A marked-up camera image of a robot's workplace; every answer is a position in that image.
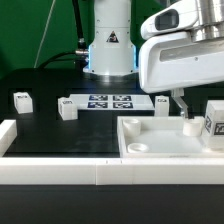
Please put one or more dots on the white marker base plate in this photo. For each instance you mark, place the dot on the white marker base plate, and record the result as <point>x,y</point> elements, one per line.
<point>112,102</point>

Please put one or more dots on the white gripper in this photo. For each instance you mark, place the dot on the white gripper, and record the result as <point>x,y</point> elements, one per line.
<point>184,47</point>

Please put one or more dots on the white U-shaped obstacle fence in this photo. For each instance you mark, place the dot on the white U-shaped obstacle fence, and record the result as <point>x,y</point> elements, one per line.
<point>94,171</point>

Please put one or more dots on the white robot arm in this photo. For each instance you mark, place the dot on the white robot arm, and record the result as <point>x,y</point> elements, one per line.
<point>112,55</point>

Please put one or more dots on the white square tabletop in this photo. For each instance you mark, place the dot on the white square tabletop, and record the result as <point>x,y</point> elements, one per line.
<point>162,137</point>

